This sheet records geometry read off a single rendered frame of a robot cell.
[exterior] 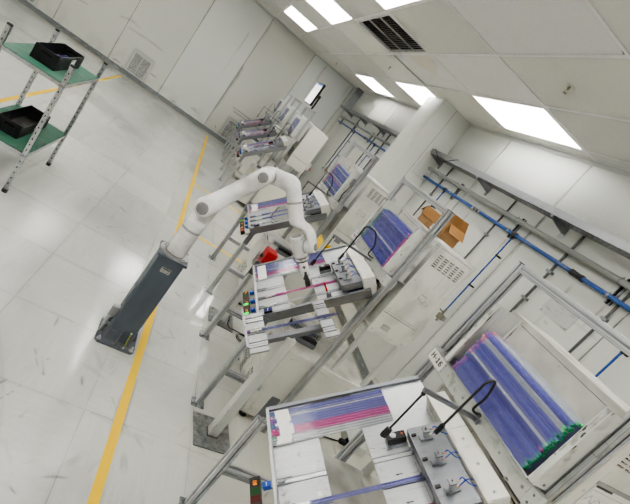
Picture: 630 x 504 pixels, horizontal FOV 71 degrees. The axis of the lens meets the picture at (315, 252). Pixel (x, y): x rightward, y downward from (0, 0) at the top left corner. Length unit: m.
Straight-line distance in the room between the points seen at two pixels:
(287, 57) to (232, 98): 1.59
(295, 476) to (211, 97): 9.97
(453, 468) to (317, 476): 0.49
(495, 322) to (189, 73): 9.89
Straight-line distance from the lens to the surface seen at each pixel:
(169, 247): 2.72
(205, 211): 2.54
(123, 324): 2.97
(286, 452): 1.91
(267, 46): 11.09
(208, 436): 2.90
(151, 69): 11.22
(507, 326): 2.05
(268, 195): 7.29
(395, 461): 1.85
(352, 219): 4.09
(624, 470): 1.86
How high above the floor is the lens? 1.84
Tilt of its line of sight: 14 degrees down
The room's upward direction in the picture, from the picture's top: 38 degrees clockwise
